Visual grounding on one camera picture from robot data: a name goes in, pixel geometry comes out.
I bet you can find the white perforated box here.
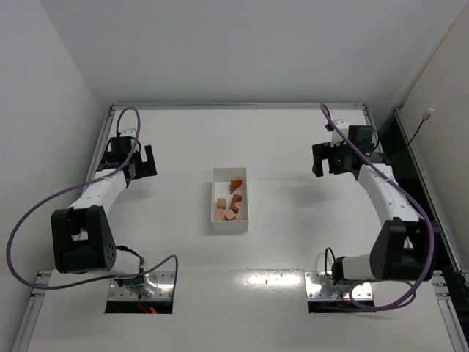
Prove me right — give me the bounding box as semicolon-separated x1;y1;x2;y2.
211;167;249;234

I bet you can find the light long wood block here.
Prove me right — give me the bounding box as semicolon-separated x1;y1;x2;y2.
215;208;224;221

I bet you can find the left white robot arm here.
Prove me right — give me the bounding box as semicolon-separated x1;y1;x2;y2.
51;136;157;279

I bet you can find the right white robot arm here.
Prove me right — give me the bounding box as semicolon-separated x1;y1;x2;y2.
312;142;435;285

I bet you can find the light wood cube block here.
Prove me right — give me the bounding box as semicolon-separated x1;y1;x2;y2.
216;198;226;209

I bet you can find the dark red wedge block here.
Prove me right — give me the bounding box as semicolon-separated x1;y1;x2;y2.
230;179;243;194

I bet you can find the dark red arch block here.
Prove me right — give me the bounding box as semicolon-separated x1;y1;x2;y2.
230;194;243;214

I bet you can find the light pentagon wood block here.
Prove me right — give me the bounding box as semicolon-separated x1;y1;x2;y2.
224;210;237;221

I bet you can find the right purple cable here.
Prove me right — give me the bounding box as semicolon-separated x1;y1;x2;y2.
320;103;436;312

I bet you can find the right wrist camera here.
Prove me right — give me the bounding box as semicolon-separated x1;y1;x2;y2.
348;125;374;153

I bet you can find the black wall cable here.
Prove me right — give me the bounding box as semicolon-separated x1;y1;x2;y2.
380;108;435;155

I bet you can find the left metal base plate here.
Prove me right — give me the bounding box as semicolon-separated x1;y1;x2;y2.
108;271;175;301

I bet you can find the metal base plate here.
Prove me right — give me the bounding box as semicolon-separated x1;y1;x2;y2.
108;271;175;301
304;271;374;303

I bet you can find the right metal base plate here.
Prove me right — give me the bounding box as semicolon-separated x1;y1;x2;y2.
304;271;374;303

